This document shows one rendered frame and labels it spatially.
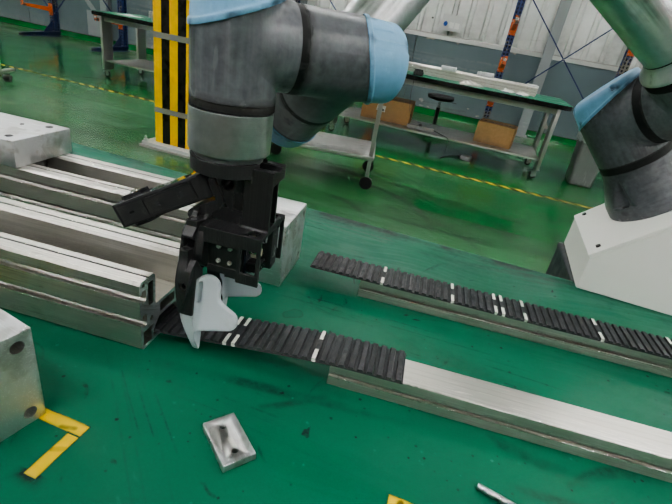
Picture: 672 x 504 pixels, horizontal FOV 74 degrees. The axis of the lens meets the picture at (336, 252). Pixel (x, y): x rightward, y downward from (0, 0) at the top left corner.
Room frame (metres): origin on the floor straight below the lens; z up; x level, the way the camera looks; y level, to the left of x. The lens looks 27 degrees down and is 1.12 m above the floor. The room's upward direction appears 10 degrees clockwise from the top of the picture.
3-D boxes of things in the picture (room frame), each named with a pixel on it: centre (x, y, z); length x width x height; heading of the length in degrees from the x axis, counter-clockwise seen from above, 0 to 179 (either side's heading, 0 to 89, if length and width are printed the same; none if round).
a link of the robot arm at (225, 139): (0.41, 0.11, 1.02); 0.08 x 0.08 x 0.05
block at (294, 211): (0.61, 0.11, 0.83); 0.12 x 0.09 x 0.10; 172
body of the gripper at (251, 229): (0.41, 0.11, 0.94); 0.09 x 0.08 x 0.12; 82
